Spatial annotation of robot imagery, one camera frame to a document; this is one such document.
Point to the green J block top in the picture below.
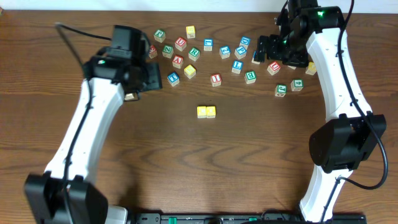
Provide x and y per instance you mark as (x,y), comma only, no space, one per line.
(159,35)

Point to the red U block right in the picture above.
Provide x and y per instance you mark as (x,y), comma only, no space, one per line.
(273,68)

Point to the green J block lower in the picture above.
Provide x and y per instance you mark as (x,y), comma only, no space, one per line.
(280,90)

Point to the blue 2 block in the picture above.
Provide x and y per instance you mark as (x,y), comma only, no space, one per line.
(225,52)

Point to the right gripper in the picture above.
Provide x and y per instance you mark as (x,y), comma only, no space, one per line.
(270,48)

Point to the blue L block top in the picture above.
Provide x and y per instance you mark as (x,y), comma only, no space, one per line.
(208,45)

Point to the blue l block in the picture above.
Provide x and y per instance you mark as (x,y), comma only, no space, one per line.
(237,66)
(208,45)

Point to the red A block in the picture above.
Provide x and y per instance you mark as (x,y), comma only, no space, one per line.
(177,61)

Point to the green 4 block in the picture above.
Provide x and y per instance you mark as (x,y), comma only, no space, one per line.
(296,85)

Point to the green R block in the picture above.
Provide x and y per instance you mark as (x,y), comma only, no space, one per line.
(194,54)

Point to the yellow C block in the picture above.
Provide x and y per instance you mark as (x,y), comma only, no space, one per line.
(201,112)

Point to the blue D block upper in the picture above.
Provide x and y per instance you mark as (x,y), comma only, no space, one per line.
(244,42)

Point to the green j block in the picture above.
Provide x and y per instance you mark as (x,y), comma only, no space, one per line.
(280,90)
(159,35)

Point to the plain wooden picture block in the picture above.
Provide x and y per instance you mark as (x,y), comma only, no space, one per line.
(131,97)

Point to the yellow G block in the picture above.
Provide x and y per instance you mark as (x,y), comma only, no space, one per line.
(311,69)

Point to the blue L block lower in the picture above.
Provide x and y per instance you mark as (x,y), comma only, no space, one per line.
(237,66)

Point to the blue T block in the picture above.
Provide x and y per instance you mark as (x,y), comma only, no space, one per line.
(173,79)

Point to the blue 5 block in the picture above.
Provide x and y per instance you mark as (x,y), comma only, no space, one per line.
(254,57)

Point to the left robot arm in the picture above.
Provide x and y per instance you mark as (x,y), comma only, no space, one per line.
(66,192)

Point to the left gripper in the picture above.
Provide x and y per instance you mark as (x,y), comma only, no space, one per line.
(154,76)

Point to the green B block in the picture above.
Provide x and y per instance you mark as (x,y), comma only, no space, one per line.
(250,77)

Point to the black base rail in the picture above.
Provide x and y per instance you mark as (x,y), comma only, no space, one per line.
(156,218)

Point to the yellow O block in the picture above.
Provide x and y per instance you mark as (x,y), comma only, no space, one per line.
(210,111)

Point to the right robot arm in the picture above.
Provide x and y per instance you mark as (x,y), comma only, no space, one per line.
(315,36)

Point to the red u block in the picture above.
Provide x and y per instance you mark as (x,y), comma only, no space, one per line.
(273,68)
(180,44)

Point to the yellow S block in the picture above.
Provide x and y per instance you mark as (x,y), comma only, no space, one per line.
(190,71)

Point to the red U block left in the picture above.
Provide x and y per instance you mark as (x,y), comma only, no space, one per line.
(180,44)

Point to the green Z block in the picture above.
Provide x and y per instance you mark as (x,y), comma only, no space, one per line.
(167,51)

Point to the red I block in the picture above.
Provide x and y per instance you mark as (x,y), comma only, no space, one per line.
(215,80)

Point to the blue P block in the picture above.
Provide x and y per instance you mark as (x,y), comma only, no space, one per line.
(240,52)

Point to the plain yellow block top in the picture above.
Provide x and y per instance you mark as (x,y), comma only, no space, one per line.
(191,32)

